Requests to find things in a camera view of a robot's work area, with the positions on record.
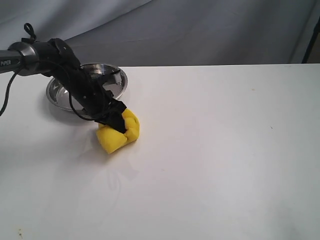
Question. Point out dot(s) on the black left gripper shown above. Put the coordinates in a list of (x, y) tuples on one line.
[(97, 102)]

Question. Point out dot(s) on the yellow sponge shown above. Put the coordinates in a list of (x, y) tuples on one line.
[(111, 140)]

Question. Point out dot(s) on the stainless steel round pan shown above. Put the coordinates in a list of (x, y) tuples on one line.
[(59, 96)]

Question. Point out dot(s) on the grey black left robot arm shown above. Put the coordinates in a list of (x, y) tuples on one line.
[(26, 58)]

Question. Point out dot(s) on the grey backdrop cloth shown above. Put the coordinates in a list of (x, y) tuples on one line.
[(168, 32)]

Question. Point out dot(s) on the black stand pole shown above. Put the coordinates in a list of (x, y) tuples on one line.
[(311, 43)]

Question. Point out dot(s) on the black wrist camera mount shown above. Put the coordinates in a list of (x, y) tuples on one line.
[(111, 80)]

